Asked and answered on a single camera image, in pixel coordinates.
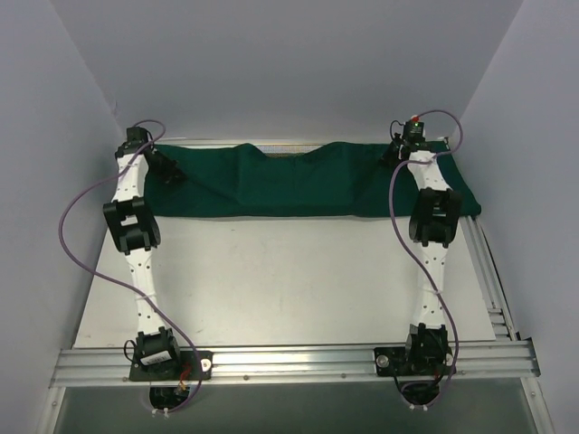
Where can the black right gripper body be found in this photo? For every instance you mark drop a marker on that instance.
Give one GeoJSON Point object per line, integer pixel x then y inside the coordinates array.
{"type": "Point", "coordinates": [391, 153]}

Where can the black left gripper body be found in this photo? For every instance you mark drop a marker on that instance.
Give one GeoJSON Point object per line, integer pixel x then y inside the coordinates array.
{"type": "Point", "coordinates": [167, 168]}

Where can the dark green surgical cloth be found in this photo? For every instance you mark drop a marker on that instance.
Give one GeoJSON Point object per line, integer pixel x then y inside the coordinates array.
{"type": "Point", "coordinates": [337, 179]}

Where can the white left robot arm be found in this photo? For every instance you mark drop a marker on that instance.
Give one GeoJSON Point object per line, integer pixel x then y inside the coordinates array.
{"type": "Point", "coordinates": [135, 234]}

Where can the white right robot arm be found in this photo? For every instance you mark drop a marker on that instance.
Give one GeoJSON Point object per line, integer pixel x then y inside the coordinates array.
{"type": "Point", "coordinates": [432, 228]}

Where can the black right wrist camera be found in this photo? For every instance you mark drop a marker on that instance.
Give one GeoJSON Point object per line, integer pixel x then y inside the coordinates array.
{"type": "Point", "coordinates": [412, 131]}

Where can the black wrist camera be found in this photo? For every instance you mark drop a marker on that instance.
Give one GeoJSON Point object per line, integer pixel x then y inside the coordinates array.
{"type": "Point", "coordinates": [136, 136]}
{"type": "Point", "coordinates": [412, 131]}

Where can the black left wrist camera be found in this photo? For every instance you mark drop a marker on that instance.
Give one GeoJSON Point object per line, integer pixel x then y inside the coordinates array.
{"type": "Point", "coordinates": [136, 136]}

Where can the metal wire mesh tray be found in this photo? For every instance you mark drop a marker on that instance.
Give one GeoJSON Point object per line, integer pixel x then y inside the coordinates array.
{"type": "Point", "coordinates": [285, 150]}

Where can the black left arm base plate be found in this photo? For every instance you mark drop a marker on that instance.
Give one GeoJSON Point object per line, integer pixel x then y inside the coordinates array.
{"type": "Point", "coordinates": [161, 367]}

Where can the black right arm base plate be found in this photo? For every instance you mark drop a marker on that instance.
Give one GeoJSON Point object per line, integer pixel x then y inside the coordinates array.
{"type": "Point", "coordinates": [391, 361]}

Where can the aluminium front frame rail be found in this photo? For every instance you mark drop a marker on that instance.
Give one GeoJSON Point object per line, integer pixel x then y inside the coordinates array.
{"type": "Point", "coordinates": [296, 364]}

